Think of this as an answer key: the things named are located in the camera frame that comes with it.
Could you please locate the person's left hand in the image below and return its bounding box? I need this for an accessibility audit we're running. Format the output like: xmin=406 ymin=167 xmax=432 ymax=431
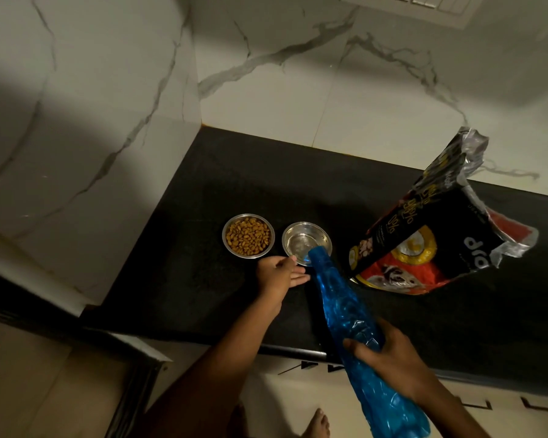
xmin=255 ymin=255 xmax=311 ymax=311

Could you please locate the person's right hand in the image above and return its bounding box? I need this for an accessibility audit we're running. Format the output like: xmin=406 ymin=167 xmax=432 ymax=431
xmin=342 ymin=318 xmax=435 ymax=397

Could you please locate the steel bowl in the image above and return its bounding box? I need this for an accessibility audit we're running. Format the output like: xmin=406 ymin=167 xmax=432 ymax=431
xmin=281 ymin=221 xmax=333 ymax=268
xmin=222 ymin=214 xmax=276 ymax=260

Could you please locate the blue plastic water bottle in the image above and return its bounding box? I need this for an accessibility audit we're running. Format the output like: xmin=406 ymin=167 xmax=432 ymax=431
xmin=307 ymin=245 xmax=432 ymax=438

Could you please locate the puppy food bag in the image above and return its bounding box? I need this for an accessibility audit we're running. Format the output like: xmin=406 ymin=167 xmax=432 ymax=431
xmin=348 ymin=126 xmax=539 ymax=297

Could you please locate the person's right forearm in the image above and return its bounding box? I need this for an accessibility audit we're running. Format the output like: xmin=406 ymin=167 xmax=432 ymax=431
xmin=410 ymin=374 xmax=490 ymax=438

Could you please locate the person's left forearm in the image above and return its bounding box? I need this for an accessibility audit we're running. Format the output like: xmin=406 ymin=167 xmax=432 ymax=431
xmin=139 ymin=291 xmax=282 ymax=438

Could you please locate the person's right foot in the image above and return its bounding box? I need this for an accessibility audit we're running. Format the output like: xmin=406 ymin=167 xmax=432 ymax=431
xmin=301 ymin=408 xmax=332 ymax=438

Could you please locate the white lower drawer unit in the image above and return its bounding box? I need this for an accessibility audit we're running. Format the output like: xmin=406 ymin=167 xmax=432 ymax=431
xmin=155 ymin=341 xmax=548 ymax=438

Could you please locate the white wall switch board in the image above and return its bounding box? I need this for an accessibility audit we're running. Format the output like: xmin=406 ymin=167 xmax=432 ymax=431
xmin=340 ymin=0 xmax=487 ymax=30

